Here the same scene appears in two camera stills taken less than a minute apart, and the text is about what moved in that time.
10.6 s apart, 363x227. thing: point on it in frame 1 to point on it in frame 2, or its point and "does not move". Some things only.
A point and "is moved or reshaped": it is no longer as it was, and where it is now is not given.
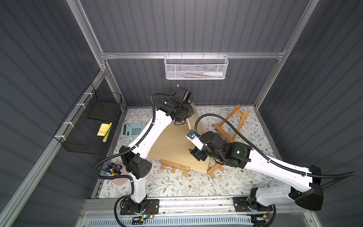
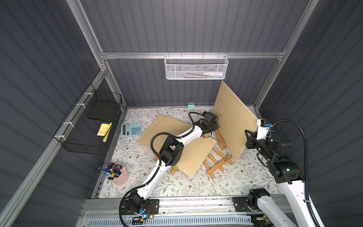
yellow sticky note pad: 102,130 does not move
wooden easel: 213,166 does not move
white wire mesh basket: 196,67 does not move
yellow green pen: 105,137 does not move
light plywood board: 186,127 to 233,117
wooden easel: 220,128 is moved or reshaped
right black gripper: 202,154 to 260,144
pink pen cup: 113,169 does not move
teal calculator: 131,129 does not move
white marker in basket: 212,74 does not move
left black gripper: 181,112 to 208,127
